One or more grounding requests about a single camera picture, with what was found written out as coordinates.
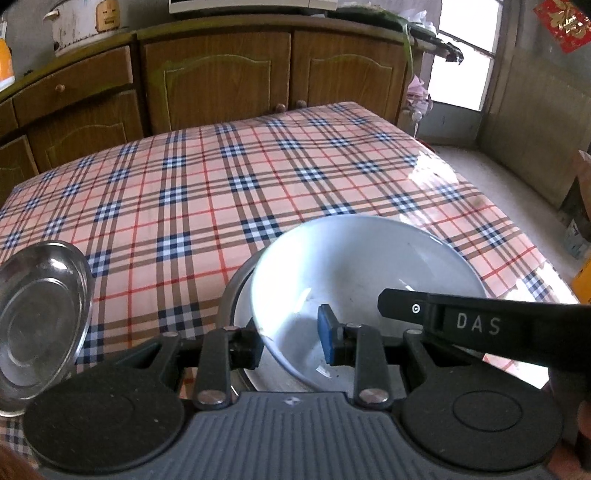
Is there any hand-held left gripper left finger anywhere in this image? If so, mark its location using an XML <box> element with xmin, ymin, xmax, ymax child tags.
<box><xmin>108</xmin><ymin>326</ymin><xmax>265</xmax><ymax>411</ymax></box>

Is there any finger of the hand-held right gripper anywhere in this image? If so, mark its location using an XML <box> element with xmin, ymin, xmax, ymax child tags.
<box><xmin>378</xmin><ymin>288</ymin><xmax>428</xmax><ymax>330</ymax></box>

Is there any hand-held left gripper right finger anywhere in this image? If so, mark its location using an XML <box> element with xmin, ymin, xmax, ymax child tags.
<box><xmin>318</xmin><ymin>304</ymin><xmax>467</xmax><ymax>411</ymax></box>

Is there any large steel plate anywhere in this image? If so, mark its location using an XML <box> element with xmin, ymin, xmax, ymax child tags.
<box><xmin>221</xmin><ymin>249</ymin><xmax>324</xmax><ymax>395</ymax></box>

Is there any wide plain white bowl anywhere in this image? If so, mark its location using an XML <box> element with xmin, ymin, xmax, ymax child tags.
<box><xmin>249</xmin><ymin>215</ymin><xmax>490</xmax><ymax>393</ymax></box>

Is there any small steel bowl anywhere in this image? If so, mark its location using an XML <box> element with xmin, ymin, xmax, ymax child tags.
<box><xmin>0</xmin><ymin>241</ymin><xmax>94</xmax><ymax>418</ymax></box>

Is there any yellow box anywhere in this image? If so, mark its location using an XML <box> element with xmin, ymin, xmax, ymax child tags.
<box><xmin>570</xmin><ymin>258</ymin><xmax>591</xmax><ymax>305</ymax></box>

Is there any plaid tablecloth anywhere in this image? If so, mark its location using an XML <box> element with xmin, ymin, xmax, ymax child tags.
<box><xmin>0</xmin><ymin>102</ymin><xmax>583</xmax><ymax>480</ymax></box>

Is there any pink plastic bag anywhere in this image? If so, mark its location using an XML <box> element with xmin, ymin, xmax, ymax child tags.
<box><xmin>405</xmin><ymin>76</ymin><xmax>432</xmax><ymax>123</ymax></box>

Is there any window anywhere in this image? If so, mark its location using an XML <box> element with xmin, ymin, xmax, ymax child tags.
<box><xmin>418</xmin><ymin>0</ymin><xmax>506</xmax><ymax>112</ymax></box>

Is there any long wooden kitchen cabinet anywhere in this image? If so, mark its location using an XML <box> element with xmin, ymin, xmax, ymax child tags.
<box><xmin>0</xmin><ymin>14</ymin><xmax>416</xmax><ymax>204</ymax></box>

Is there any white microwave oven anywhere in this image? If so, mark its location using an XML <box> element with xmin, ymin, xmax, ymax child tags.
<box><xmin>168</xmin><ymin>0</ymin><xmax>340</xmax><ymax>19</ymax></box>

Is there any white rice cooker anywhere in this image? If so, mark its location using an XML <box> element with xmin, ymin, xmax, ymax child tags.
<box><xmin>44</xmin><ymin>0</ymin><xmax>132</xmax><ymax>57</ymax></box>

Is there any orange white kettle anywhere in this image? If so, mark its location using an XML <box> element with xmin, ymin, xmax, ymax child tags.
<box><xmin>0</xmin><ymin>37</ymin><xmax>14</xmax><ymax>90</ymax></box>

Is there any red wall decoration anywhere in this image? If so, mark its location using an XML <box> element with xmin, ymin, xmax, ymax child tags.
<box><xmin>533</xmin><ymin>0</ymin><xmax>591</xmax><ymax>54</ymax></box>

